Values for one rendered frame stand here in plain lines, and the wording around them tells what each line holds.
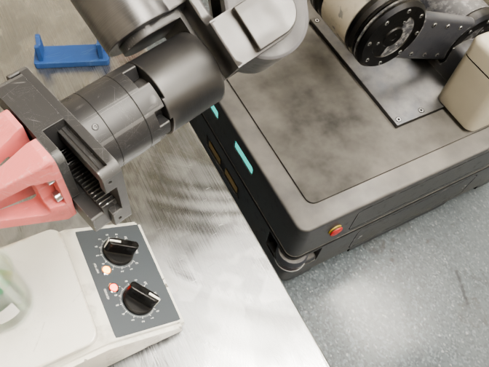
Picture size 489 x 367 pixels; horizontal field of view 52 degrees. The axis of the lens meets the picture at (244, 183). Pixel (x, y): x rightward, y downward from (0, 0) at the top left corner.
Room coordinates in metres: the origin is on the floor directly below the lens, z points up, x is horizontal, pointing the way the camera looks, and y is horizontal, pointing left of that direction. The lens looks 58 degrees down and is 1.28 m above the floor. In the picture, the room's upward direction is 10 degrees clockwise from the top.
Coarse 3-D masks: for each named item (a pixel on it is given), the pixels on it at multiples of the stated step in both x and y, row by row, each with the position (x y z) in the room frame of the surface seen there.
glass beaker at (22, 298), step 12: (0, 252) 0.13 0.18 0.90; (0, 264) 0.13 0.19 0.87; (12, 264) 0.12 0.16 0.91; (12, 276) 0.11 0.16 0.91; (0, 288) 0.10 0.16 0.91; (12, 288) 0.11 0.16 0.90; (24, 288) 0.12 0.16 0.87; (0, 300) 0.10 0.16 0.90; (12, 300) 0.10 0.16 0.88; (24, 300) 0.11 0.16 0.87; (0, 312) 0.09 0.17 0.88; (12, 312) 0.10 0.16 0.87; (24, 312) 0.10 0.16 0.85; (0, 324) 0.09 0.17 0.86; (12, 324) 0.09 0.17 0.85
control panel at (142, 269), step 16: (80, 240) 0.19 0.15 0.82; (96, 240) 0.20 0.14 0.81; (144, 240) 0.22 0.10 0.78; (96, 256) 0.18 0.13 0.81; (144, 256) 0.20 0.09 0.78; (96, 272) 0.16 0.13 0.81; (112, 272) 0.17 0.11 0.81; (128, 272) 0.17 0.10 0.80; (144, 272) 0.18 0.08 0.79; (160, 288) 0.17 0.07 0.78; (112, 304) 0.13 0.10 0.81; (160, 304) 0.15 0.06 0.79; (112, 320) 0.12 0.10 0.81; (128, 320) 0.12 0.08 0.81; (144, 320) 0.13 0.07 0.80; (160, 320) 0.13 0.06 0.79; (176, 320) 0.14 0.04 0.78
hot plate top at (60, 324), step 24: (24, 240) 0.17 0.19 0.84; (48, 240) 0.17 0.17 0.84; (24, 264) 0.15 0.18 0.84; (48, 264) 0.15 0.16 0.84; (72, 264) 0.16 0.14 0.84; (48, 288) 0.13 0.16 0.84; (72, 288) 0.13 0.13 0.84; (48, 312) 0.11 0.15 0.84; (72, 312) 0.11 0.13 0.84; (0, 336) 0.08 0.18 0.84; (24, 336) 0.09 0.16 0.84; (48, 336) 0.09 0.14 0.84; (72, 336) 0.09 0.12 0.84; (96, 336) 0.10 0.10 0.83; (0, 360) 0.06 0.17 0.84; (24, 360) 0.07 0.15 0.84; (48, 360) 0.07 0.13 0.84
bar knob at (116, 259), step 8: (112, 240) 0.19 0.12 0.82; (120, 240) 0.20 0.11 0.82; (128, 240) 0.20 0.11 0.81; (104, 248) 0.19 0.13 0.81; (112, 248) 0.19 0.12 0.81; (120, 248) 0.19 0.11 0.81; (128, 248) 0.19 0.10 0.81; (136, 248) 0.19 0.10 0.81; (112, 256) 0.18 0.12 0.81; (120, 256) 0.18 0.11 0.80; (128, 256) 0.19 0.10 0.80; (120, 264) 0.18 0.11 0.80
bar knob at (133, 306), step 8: (128, 288) 0.15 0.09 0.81; (136, 288) 0.15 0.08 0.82; (144, 288) 0.15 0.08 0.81; (128, 296) 0.14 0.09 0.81; (136, 296) 0.15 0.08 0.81; (144, 296) 0.15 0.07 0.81; (152, 296) 0.15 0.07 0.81; (128, 304) 0.14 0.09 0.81; (136, 304) 0.14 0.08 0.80; (144, 304) 0.14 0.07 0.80; (152, 304) 0.14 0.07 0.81; (136, 312) 0.13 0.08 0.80; (144, 312) 0.13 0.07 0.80
